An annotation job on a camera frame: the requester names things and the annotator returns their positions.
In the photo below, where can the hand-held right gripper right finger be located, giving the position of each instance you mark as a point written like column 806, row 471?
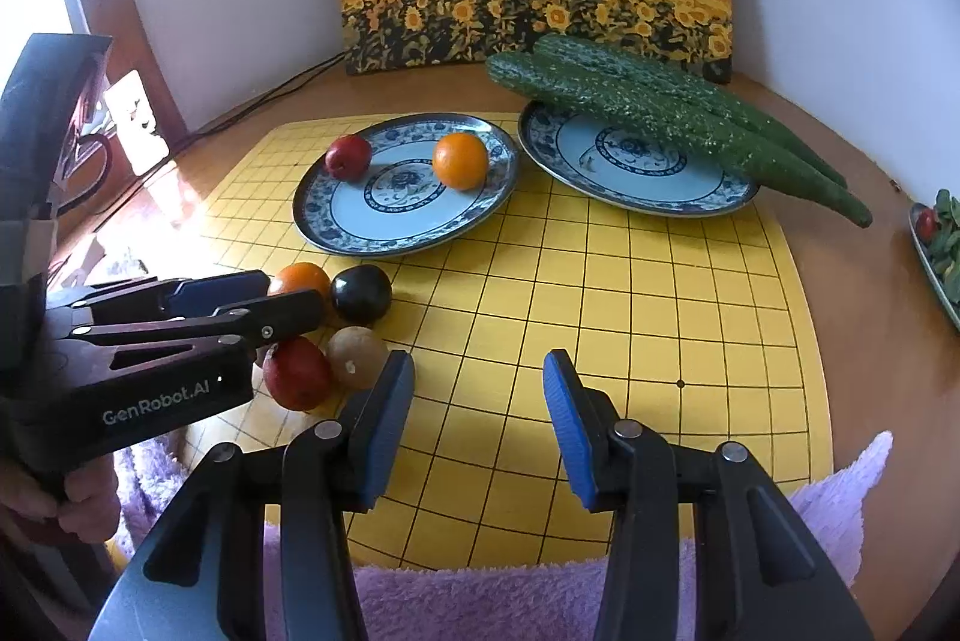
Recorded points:
column 566, row 435

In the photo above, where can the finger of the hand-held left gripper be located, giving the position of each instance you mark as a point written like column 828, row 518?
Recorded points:
column 217, row 290
column 277, row 315

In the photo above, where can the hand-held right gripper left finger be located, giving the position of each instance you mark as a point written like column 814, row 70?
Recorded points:
column 390, row 420

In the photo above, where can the orange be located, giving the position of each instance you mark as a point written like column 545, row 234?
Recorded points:
column 460, row 161
column 304, row 277

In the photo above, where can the large red apple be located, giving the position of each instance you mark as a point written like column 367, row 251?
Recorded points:
column 300, row 375

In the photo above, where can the blue patterned porcelain plate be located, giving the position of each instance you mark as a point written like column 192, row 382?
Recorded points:
column 405, row 214
column 637, row 172

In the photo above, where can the person's left hand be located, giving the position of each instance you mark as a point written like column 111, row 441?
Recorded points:
column 90, row 506

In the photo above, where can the brown round fruit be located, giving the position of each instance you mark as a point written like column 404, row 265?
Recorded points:
column 354, row 356

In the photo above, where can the dark purple plum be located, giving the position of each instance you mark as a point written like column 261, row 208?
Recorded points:
column 361, row 295

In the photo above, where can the yellow grid board mat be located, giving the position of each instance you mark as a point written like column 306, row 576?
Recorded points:
column 600, row 311

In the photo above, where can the small red apple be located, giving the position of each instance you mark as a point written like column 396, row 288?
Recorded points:
column 349, row 157

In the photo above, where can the purple fluffy towel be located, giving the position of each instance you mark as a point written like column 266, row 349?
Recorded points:
column 487, row 600

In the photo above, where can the white power strip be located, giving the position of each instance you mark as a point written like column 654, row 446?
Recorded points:
column 135, row 120

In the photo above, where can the green cucumber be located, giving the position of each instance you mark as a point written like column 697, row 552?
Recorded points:
column 645, row 112
column 675, row 79

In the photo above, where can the red cherry tomato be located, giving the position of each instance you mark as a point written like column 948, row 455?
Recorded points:
column 927, row 223

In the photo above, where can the plate of green leaves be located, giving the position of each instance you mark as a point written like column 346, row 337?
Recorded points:
column 946, row 259

